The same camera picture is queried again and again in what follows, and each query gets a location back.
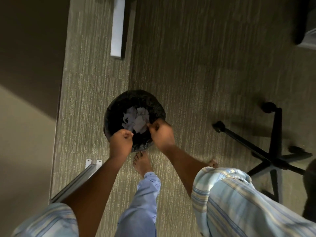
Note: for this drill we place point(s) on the person's left hand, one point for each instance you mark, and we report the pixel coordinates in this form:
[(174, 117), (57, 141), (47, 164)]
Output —
[(121, 145)]

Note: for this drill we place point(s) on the person's right hand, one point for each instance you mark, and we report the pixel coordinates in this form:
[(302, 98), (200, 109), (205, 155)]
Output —
[(161, 136)]

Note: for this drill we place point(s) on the pile of torn paper pieces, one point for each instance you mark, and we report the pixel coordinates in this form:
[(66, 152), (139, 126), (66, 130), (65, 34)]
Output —
[(135, 120)]

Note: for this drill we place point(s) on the black mesh office chair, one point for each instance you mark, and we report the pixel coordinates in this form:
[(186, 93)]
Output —
[(274, 145)]

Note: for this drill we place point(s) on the person's right forearm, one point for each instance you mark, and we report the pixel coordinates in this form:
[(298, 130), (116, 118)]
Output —
[(182, 170)]

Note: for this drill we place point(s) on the person's left forearm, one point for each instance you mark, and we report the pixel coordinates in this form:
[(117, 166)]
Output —
[(98, 190)]

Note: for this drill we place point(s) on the person's left foot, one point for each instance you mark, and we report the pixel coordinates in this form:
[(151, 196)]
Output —
[(142, 165)]

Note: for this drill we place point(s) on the person's foot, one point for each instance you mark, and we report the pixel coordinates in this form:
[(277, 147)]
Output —
[(212, 163), (142, 165)]

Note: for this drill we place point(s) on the person's right foot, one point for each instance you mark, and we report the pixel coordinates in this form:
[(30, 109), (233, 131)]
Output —
[(212, 163)]

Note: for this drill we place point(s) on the black round waste bin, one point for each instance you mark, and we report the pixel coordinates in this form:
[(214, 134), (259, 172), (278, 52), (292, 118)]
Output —
[(116, 108)]

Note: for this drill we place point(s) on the light blue trousers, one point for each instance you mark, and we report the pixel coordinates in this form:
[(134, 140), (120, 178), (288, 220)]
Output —
[(138, 207)]

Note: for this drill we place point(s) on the glass-topped side partition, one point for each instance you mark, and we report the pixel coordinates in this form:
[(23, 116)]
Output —
[(24, 120)]

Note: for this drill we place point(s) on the striped pale blue shirt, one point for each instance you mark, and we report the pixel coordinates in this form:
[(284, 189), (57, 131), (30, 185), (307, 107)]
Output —
[(234, 207)]

